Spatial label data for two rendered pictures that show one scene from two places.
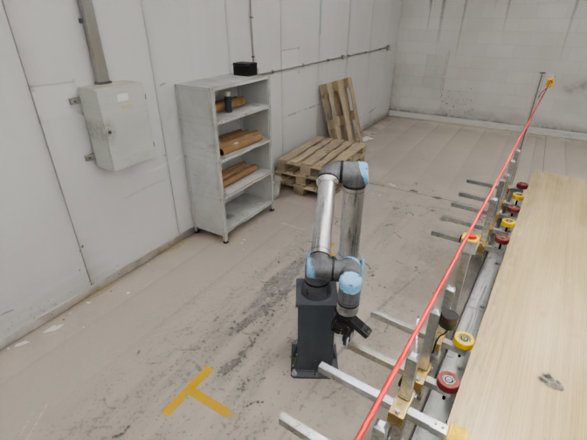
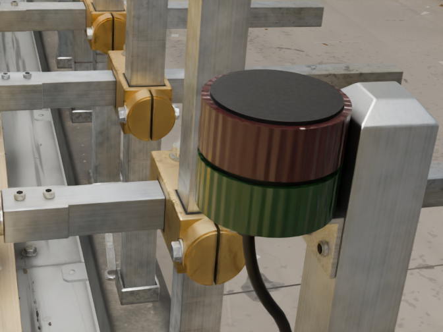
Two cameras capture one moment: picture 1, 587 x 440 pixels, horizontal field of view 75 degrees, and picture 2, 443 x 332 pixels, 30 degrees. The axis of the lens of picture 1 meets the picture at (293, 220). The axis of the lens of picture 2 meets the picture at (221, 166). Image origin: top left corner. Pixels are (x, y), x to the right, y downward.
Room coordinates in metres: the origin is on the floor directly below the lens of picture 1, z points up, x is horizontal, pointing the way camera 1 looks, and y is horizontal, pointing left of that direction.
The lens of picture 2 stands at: (1.22, -0.81, 1.29)
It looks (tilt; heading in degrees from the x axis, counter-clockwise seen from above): 27 degrees down; 128
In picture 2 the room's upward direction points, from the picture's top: 5 degrees clockwise
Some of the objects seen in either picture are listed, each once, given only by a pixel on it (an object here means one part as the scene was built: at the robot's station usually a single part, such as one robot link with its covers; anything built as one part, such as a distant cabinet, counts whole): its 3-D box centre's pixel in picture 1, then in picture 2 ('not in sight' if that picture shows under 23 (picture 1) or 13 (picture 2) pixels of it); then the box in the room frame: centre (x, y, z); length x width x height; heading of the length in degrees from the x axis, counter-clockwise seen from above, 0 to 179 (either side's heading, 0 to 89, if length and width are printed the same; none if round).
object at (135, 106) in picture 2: not in sight; (139, 93); (0.64, -0.23, 0.95); 0.14 x 0.06 x 0.05; 146
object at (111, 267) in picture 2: not in sight; (108, 234); (0.54, -0.18, 0.70); 0.20 x 0.02 x 0.01; 141
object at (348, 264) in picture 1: (348, 271); not in sight; (1.34, -0.23, 1.14); 0.12 x 0.12 x 0.09; 82
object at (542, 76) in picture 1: (529, 135); not in sight; (3.17, -1.99, 1.20); 0.15 x 0.12 x 1.00; 146
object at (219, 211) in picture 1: (231, 156); not in sight; (3.88, 0.66, 0.78); 0.90 x 0.45 x 1.55; 149
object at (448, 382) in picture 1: (446, 388); not in sight; (0.98, -0.58, 0.85); 0.08 x 0.08 x 0.11
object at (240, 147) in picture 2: (449, 317); (273, 122); (1.04, -0.56, 1.16); 0.06 x 0.06 x 0.02
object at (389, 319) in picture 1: (416, 331); not in sight; (1.30, -0.56, 0.84); 0.44 x 0.03 x 0.04; 56
